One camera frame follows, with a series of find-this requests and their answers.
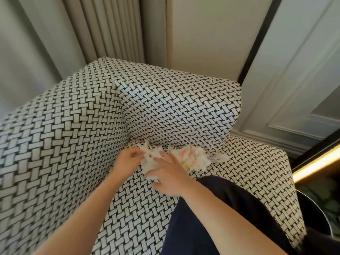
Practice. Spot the person's left forearm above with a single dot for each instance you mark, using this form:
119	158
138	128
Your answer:
77	220

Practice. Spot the black round trash bin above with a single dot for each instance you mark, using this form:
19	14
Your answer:
313	212

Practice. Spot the pile of white paper scraps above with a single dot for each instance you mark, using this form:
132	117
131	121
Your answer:
194	156

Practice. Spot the pleated beige curtain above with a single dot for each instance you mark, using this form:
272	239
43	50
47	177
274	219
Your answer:
101	26

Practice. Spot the black white woven-pattern sofa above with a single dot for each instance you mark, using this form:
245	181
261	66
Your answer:
66	130

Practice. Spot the sheer white curtain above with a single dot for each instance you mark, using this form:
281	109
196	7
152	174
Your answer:
21	55

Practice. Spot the person's right hand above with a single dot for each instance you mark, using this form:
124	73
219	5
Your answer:
172	177

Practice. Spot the person's left hand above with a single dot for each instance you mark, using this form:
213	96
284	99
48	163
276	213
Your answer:
127	161

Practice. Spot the lit yellow light strip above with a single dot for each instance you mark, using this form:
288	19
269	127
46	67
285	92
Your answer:
316	163

